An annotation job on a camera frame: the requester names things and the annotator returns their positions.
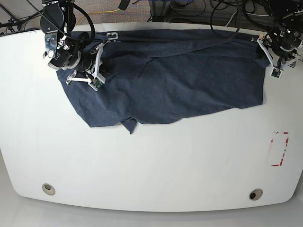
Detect left table cable grommet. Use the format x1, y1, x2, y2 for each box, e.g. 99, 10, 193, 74
42, 183, 55, 196

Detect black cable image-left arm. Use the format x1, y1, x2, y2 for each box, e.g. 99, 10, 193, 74
26, 0, 97, 48

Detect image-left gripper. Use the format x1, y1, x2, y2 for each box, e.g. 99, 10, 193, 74
43, 33, 106, 86

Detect right table cable grommet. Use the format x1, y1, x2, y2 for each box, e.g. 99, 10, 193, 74
249, 189, 263, 201

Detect table cable grommet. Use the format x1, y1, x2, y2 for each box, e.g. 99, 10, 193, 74
42, 183, 55, 196
249, 189, 263, 201

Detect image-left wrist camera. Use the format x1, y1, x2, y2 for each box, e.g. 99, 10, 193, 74
89, 78, 104, 91

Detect red tape rectangle marking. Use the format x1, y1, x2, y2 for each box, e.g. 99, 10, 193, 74
268, 131, 290, 167

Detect yellow cable on floor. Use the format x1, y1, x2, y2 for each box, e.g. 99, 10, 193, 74
76, 7, 120, 26

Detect dark blue T-shirt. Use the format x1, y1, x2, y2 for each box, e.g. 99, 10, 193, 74
57, 29, 269, 132

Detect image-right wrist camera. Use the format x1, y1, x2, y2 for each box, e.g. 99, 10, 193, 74
270, 67, 283, 79

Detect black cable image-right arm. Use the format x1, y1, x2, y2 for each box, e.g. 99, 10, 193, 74
210, 0, 276, 39

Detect black tripod stand legs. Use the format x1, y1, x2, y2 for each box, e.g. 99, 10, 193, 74
0, 4, 40, 36

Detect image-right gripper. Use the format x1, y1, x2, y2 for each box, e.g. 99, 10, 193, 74
251, 26, 303, 70

